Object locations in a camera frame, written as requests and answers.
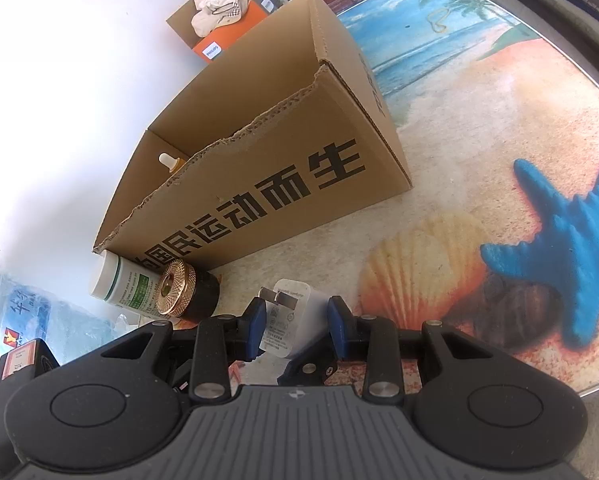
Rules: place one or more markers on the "large open cardboard box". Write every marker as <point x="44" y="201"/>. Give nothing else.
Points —
<point x="283" y="132"/>

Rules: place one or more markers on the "beige crumpled cloth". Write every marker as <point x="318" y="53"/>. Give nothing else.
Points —
<point x="212" y="14"/>

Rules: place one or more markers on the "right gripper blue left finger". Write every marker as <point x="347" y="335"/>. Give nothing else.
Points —
<point x="220" y="341"/>

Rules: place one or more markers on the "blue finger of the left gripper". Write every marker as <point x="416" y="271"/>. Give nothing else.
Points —
<point x="308" y="372"/>

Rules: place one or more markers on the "white USB wall charger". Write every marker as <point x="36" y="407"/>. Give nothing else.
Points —
<point x="296" y="318"/>

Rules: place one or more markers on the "green dropper bottle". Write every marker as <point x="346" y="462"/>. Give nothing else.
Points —
<point x="173" y="164"/>

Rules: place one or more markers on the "white vitamin bottle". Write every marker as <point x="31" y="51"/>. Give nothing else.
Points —
<point x="125" y="284"/>

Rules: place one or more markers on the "blue water jug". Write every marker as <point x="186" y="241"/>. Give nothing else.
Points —
<point x="27" y="312"/>

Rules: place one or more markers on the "gold lid brown jar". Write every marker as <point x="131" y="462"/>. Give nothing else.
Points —
<point x="187" y="292"/>

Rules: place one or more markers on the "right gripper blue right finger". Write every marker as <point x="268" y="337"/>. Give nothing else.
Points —
<point x="371" y="340"/>

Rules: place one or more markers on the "orange Philips box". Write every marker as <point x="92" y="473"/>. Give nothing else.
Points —
<point x="220" y="39"/>

